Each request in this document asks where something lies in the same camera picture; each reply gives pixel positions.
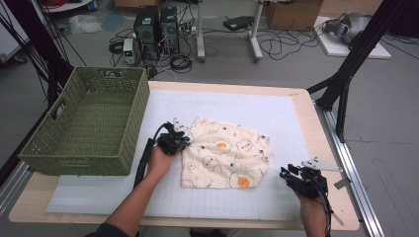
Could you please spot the person's left hand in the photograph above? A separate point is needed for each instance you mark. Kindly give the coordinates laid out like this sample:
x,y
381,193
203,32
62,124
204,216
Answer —
x,y
159,163

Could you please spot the clear plastic bag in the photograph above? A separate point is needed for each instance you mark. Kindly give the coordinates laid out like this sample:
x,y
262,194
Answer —
x,y
85,23

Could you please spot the cream egg print cloth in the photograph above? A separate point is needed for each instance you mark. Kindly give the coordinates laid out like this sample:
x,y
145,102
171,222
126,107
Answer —
x,y
224,154

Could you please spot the grey headset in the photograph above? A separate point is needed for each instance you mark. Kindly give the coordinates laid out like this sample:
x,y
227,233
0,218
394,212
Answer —
x,y
349,28

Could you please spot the cardboard box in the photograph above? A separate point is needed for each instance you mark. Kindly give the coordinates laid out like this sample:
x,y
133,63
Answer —
x,y
293,15

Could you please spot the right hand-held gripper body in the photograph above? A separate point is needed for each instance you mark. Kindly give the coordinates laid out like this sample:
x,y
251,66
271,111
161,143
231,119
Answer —
x,y
308,184

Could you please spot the person's right hand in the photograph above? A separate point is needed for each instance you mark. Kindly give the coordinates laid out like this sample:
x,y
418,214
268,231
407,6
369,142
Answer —
x,y
311,209

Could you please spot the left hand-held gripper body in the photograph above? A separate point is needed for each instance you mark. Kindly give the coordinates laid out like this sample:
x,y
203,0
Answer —
x,y
169,143

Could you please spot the black metal stand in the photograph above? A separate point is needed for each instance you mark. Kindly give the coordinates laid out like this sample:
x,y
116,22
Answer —
x,y
39,42
359,49

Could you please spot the green woven basket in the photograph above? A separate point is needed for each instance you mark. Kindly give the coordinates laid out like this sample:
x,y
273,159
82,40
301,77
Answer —
x,y
99,125

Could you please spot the white gridded mat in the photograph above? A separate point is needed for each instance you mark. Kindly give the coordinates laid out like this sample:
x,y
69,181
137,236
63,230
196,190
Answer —
x,y
230,105

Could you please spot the grey tape piece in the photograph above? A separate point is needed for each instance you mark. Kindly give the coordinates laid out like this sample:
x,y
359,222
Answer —
x,y
342,183

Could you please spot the black flat device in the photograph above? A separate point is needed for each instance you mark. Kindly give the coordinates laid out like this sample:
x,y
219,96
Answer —
x,y
238,22

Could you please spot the white floor board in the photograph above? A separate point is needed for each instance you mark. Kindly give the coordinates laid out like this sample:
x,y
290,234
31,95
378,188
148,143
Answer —
x,y
339,49

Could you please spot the black computer tower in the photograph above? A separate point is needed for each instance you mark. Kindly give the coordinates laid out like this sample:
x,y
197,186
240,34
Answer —
x,y
146,29
169,29

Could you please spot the white desk leg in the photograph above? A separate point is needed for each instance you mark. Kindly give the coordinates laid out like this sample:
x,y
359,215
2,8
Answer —
x,y
255,36
200,33

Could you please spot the aluminium rail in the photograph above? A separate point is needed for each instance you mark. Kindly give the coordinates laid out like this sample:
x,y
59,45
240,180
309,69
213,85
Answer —
x,y
352,171
13,187

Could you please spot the white power supply box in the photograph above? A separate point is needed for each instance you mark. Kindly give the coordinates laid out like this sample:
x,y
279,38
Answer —
x,y
128,51

